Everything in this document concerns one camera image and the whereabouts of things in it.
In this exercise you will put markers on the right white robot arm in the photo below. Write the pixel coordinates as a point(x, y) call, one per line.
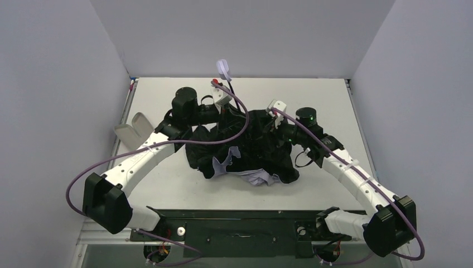
point(379, 203)

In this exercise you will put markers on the aluminium rail frame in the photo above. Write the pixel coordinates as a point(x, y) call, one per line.
point(385, 236)

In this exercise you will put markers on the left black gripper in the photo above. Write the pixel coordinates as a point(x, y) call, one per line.
point(229, 115)

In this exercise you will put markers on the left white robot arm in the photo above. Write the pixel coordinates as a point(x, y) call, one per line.
point(106, 196)

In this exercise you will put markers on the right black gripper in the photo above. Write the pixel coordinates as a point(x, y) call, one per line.
point(271, 124)

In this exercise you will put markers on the purple umbrella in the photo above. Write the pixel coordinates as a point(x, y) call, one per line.
point(242, 144)

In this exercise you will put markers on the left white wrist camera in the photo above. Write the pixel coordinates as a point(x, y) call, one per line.
point(220, 94)

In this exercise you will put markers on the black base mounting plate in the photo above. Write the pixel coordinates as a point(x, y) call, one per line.
point(242, 233)

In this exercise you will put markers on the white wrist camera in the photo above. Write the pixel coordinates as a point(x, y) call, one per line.
point(220, 94)
point(275, 110)

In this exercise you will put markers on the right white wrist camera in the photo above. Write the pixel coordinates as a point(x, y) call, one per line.
point(275, 110)

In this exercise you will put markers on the pink zippered umbrella case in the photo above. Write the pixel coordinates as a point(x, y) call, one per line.
point(134, 135)

